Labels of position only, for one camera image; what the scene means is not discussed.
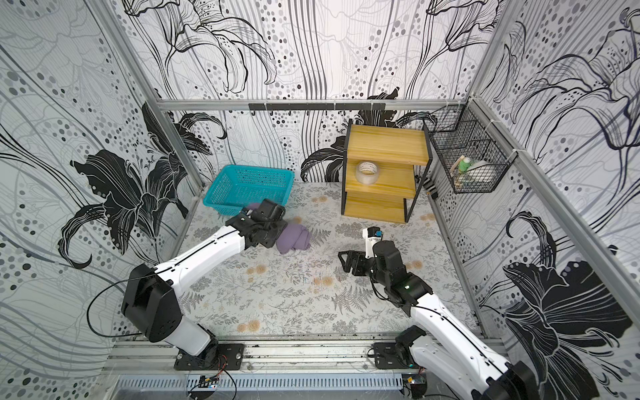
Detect purple long pants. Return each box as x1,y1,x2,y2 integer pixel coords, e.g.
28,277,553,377
248,203,311,254

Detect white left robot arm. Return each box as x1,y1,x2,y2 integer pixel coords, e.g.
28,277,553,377
121,199,288,358

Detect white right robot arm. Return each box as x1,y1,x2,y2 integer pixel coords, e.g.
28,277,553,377
338,238,540,399

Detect clear tape roll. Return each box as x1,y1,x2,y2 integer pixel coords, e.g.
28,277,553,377
355,161,380,185

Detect teal plastic basket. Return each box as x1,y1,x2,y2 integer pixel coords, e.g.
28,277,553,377
203,165,295,216

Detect floral patterned tablecloth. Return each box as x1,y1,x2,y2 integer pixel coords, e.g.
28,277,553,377
178,183,480,336

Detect small black power module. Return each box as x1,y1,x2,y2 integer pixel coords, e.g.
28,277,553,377
402,373,428,399

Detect wooden black-framed shelf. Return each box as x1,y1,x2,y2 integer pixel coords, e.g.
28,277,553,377
341,121,433,223

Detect green white bottle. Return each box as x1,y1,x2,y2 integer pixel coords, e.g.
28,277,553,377
457,157,472,182

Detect small green circuit board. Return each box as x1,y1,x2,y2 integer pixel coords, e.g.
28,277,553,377
196,375,220,392

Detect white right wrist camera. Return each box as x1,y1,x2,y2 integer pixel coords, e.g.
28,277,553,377
363,226,383,259

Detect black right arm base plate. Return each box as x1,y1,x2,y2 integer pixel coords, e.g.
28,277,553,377
372,342,420,370

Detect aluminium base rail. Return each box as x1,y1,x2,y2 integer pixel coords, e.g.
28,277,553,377
103,335,394,373

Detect white slotted cable duct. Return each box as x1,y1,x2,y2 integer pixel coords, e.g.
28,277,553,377
116,373,403,393

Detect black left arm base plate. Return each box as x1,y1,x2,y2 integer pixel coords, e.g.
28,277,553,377
174,343,245,371

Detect black wire basket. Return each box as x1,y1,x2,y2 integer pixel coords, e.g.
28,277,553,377
424,102,511,194

